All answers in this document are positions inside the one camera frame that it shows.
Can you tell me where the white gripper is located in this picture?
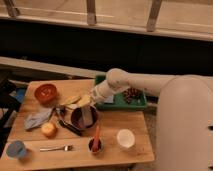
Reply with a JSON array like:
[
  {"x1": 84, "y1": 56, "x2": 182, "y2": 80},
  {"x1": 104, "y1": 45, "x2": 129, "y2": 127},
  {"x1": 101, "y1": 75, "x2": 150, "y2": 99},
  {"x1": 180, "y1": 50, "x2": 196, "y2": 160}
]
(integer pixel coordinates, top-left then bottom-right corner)
[{"x1": 77, "y1": 81, "x2": 115, "y2": 107}]

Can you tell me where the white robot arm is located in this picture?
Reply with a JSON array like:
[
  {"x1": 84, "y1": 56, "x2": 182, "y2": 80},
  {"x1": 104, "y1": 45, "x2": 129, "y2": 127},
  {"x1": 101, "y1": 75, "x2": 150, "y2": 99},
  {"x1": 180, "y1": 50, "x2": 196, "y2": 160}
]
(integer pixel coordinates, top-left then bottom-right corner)
[{"x1": 78, "y1": 68, "x2": 176, "y2": 107}]

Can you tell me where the purple bowl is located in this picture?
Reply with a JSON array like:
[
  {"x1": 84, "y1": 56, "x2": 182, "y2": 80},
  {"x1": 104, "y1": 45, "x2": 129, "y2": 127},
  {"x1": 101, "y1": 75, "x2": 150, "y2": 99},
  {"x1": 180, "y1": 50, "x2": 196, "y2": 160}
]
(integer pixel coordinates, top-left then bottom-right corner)
[{"x1": 71, "y1": 107, "x2": 98, "y2": 131}]

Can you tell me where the red bowl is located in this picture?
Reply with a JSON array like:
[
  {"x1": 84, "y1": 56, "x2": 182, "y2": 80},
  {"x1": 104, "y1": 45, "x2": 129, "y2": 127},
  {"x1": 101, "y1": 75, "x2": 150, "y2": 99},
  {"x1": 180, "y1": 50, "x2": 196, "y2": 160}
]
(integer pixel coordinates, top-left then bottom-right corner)
[{"x1": 34, "y1": 84, "x2": 57, "y2": 104}]

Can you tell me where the yellow banana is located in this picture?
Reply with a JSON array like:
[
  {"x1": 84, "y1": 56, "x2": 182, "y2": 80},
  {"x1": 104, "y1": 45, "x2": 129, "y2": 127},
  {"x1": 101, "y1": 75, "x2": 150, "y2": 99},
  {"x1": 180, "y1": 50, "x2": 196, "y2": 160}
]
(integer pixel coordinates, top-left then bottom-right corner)
[{"x1": 60, "y1": 95, "x2": 81, "y2": 106}]

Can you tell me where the grey sponge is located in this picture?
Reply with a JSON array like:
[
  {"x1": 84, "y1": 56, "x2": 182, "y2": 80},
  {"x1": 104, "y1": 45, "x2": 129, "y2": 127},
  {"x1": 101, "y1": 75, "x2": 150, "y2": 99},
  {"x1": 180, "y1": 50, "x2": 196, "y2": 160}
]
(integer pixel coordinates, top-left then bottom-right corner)
[{"x1": 104, "y1": 95, "x2": 114, "y2": 104}]

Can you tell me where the green plastic tray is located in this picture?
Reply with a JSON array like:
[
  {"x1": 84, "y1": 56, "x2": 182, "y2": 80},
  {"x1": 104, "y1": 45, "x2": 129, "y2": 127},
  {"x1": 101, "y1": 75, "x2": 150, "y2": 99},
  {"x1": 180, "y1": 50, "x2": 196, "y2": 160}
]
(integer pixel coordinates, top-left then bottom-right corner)
[{"x1": 94, "y1": 75, "x2": 147, "y2": 111}]

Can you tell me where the wooden table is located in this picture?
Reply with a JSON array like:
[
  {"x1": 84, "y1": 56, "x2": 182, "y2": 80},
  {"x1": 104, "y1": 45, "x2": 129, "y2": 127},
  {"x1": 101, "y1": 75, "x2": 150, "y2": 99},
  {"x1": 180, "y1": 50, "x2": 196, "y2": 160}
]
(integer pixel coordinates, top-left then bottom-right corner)
[{"x1": 0, "y1": 81, "x2": 154, "y2": 171}]

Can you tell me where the orange carrot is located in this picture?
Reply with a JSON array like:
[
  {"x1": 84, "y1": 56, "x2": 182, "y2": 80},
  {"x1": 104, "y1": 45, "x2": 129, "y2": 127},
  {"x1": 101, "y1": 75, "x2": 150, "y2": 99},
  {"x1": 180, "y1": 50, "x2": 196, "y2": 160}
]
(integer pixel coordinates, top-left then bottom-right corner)
[{"x1": 92, "y1": 125, "x2": 100, "y2": 152}]

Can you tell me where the orange apple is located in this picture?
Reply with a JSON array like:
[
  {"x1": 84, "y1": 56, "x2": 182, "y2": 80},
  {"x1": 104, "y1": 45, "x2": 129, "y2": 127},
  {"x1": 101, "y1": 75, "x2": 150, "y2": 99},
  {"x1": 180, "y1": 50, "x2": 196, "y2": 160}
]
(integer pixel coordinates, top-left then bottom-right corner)
[{"x1": 41, "y1": 122, "x2": 57, "y2": 137}]

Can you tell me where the brown pine cone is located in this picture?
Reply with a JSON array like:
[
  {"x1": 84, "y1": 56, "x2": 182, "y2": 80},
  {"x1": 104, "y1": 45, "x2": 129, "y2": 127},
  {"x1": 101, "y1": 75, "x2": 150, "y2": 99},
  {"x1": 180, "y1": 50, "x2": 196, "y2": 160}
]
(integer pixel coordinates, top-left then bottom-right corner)
[{"x1": 123, "y1": 88, "x2": 141, "y2": 104}]

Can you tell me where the silver fork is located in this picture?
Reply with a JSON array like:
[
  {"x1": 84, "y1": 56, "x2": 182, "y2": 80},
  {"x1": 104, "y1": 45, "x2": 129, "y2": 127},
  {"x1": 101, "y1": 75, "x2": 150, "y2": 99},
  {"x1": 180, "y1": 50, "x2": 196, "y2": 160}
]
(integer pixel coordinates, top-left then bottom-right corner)
[{"x1": 39, "y1": 145, "x2": 73, "y2": 152}]

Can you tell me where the grey cloth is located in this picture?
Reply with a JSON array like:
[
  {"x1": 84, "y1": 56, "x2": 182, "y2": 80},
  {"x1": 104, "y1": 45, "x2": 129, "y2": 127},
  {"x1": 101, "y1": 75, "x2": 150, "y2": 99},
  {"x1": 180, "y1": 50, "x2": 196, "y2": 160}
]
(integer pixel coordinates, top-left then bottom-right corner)
[{"x1": 24, "y1": 108, "x2": 52, "y2": 130}]

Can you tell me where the black chair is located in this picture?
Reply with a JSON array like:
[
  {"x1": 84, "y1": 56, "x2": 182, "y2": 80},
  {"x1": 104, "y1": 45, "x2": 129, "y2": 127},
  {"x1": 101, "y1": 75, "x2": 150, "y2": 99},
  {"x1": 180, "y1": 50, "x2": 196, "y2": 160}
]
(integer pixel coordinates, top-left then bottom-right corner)
[{"x1": 0, "y1": 69, "x2": 21, "y2": 156}]

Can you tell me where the blue cup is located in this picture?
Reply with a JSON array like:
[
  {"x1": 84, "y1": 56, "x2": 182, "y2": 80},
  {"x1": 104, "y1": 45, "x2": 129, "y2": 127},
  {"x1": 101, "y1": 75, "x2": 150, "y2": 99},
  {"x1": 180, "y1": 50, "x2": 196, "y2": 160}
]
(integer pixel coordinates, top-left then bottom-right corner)
[{"x1": 6, "y1": 140, "x2": 27, "y2": 159}]

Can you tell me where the black handled tool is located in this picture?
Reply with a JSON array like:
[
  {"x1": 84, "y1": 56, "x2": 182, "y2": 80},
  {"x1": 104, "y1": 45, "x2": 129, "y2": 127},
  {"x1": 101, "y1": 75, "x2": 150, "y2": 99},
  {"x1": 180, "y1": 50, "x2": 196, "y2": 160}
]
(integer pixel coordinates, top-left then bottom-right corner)
[{"x1": 55, "y1": 106, "x2": 82, "y2": 136}]

